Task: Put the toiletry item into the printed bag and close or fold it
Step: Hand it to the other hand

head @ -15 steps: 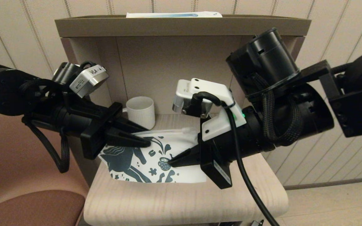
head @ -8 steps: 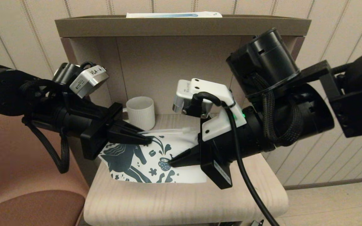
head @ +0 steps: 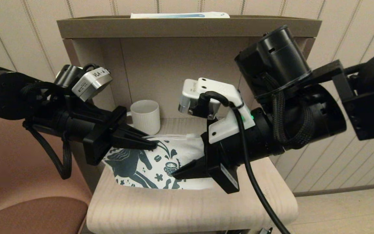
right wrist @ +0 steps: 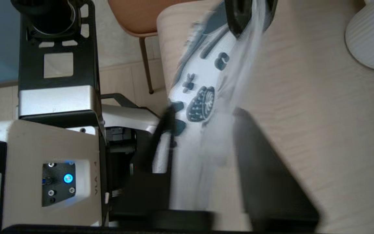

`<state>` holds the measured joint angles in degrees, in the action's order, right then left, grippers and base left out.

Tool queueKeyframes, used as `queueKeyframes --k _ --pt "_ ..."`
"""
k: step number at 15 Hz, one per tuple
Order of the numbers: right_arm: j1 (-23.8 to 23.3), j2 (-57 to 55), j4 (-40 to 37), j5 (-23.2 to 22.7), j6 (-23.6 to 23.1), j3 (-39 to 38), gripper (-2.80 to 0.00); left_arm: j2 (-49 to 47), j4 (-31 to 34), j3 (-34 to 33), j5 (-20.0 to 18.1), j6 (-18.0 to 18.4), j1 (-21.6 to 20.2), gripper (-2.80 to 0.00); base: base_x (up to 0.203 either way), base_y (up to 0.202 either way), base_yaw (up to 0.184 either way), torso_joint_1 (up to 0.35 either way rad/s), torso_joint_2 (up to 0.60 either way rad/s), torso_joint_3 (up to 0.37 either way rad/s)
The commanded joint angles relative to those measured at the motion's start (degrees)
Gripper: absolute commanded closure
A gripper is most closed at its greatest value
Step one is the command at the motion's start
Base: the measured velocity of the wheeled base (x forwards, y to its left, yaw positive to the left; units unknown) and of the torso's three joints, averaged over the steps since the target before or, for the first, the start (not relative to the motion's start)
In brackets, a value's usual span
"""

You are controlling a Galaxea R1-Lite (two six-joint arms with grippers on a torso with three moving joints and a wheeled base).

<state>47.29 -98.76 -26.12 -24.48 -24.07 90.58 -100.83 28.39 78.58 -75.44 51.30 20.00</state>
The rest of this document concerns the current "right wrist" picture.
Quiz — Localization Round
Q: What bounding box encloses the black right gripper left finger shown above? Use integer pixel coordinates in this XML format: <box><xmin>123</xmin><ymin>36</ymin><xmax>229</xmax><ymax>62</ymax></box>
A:
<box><xmin>119</xmin><ymin>104</ymin><xmax>215</xmax><ymax>229</ymax></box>

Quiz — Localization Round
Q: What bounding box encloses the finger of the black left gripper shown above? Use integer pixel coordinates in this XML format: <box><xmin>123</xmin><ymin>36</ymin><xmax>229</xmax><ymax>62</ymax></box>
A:
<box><xmin>224</xmin><ymin>0</ymin><xmax>278</xmax><ymax>39</ymax></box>

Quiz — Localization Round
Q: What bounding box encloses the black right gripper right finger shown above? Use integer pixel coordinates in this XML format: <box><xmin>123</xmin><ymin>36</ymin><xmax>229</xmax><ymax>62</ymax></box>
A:
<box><xmin>233</xmin><ymin>107</ymin><xmax>320</xmax><ymax>232</ymax></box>

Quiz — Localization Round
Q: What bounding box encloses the white horse print pouch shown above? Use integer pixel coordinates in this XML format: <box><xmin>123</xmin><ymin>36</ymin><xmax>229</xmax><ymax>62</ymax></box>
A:
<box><xmin>168</xmin><ymin>0</ymin><xmax>268</xmax><ymax>212</ymax></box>

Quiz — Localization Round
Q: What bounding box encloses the silver black robot base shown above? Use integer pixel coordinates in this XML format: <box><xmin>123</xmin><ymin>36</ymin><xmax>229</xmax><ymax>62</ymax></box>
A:
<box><xmin>0</xmin><ymin>0</ymin><xmax>174</xmax><ymax>233</ymax></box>

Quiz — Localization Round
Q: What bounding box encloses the pink chair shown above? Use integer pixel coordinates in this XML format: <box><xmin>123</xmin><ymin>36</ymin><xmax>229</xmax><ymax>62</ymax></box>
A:
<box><xmin>107</xmin><ymin>0</ymin><xmax>187</xmax><ymax>95</ymax></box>

